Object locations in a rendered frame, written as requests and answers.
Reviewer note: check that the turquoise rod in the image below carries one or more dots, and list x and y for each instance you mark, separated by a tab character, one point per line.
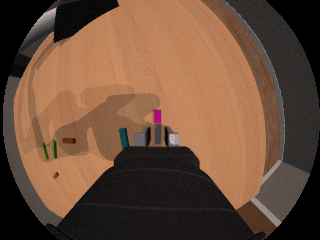
124	137

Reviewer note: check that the orange rod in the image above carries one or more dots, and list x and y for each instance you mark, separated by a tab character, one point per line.
56	175
69	140

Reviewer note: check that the small magenta block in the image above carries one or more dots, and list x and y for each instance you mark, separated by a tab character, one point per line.
157	116

